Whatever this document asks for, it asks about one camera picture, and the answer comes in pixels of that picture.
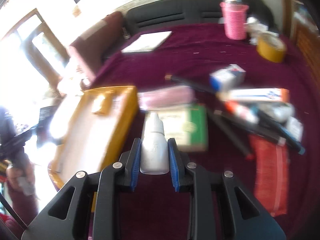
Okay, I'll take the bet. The red snack packet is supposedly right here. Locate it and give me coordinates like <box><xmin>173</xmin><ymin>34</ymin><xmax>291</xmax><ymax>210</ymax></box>
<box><xmin>249</xmin><ymin>135</ymin><xmax>289</xmax><ymax>217</ymax></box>

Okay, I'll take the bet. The black marker pen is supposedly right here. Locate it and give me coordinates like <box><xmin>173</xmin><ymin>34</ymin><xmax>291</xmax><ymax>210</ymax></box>
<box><xmin>214</xmin><ymin>110</ymin><xmax>286</xmax><ymax>145</ymax></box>

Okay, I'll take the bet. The black marker teal cap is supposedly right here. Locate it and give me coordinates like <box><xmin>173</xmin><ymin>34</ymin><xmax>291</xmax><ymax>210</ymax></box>
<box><xmin>252</xmin><ymin>106</ymin><xmax>305</xmax><ymax>155</ymax></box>

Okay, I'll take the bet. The white dropper bottle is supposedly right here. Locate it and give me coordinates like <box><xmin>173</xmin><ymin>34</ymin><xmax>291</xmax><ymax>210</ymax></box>
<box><xmin>140</xmin><ymin>112</ymin><xmax>169</xmax><ymax>175</ymax></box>

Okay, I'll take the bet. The white charger plug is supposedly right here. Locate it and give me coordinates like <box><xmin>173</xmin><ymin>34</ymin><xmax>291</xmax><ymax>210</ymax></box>
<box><xmin>285</xmin><ymin>116</ymin><xmax>304</xmax><ymax>142</ymax></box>

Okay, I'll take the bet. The black marker red cap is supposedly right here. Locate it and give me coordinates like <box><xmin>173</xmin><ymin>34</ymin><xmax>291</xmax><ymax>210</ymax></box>
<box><xmin>207</xmin><ymin>109</ymin><xmax>255</xmax><ymax>160</ymax></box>

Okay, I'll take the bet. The white green medicine box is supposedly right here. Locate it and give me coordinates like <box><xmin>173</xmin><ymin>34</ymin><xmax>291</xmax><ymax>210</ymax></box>
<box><xmin>153</xmin><ymin>104</ymin><xmax>208</xmax><ymax>153</ymax></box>

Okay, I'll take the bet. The white pill bottle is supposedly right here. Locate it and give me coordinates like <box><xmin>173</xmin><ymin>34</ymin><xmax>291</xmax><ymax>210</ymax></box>
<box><xmin>259</xmin><ymin>102</ymin><xmax>295</xmax><ymax>123</ymax></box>

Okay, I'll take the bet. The long white ointment box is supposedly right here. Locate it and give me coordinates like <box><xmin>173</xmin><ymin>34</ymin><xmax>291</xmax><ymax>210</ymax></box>
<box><xmin>217</xmin><ymin>88</ymin><xmax>290</xmax><ymax>102</ymax></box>

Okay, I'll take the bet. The blue white small box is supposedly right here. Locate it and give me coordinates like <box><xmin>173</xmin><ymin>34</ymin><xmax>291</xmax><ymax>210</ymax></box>
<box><xmin>209</xmin><ymin>64</ymin><xmax>246</xmax><ymax>92</ymax></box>

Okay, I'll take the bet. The black marker orange cap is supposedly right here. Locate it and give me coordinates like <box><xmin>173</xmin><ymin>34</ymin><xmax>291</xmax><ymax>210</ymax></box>
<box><xmin>165</xmin><ymin>74</ymin><xmax>216</xmax><ymax>94</ymax></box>

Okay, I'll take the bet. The yellow taped foam box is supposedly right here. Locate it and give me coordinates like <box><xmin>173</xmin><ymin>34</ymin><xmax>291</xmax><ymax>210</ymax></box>
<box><xmin>47</xmin><ymin>85</ymin><xmax>139</xmax><ymax>213</ymax></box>

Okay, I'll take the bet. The pink zipper pouch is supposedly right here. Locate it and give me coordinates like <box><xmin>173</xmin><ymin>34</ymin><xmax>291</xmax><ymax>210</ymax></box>
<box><xmin>138</xmin><ymin>85</ymin><xmax>195</xmax><ymax>111</ymax></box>

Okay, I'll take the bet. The maroon armchair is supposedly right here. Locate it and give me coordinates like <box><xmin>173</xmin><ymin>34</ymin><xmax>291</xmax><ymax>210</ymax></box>
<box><xmin>67</xmin><ymin>11</ymin><xmax>125</xmax><ymax>83</ymax></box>

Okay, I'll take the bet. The yellow tape roll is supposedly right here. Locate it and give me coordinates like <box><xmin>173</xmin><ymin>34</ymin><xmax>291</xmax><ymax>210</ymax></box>
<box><xmin>257</xmin><ymin>33</ymin><xmax>287</xmax><ymax>63</ymax></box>

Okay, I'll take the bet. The maroon tablecloth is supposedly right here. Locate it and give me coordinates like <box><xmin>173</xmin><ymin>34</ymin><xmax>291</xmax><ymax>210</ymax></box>
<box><xmin>87</xmin><ymin>22</ymin><xmax>320</xmax><ymax>240</ymax></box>

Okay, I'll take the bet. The white paper booklet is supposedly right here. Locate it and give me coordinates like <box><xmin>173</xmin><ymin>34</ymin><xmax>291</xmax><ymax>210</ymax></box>
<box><xmin>121</xmin><ymin>31</ymin><xmax>172</xmax><ymax>53</ymax></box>

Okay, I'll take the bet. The crumpled white tissue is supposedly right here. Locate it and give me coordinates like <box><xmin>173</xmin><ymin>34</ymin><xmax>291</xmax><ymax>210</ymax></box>
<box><xmin>245</xmin><ymin>16</ymin><xmax>268</xmax><ymax>45</ymax></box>

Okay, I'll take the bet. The wooden cabinet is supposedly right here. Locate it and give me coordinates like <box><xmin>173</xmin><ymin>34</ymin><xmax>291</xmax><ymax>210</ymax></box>
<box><xmin>283</xmin><ymin>0</ymin><xmax>319</xmax><ymax>86</ymax></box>

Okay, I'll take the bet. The pink knit covered bottle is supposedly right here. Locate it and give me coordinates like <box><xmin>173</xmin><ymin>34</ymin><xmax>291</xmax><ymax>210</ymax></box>
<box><xmin>220</xmin><ymin>0</ymin><xmax>249</xmax><ymax>41</ymax></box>

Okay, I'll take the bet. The black sofa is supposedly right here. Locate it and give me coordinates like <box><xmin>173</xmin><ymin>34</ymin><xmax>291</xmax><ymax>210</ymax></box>
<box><xmin>124</xmin><ymin>0</ymin><xmax>278</xmax><ymax>35</ymax></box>

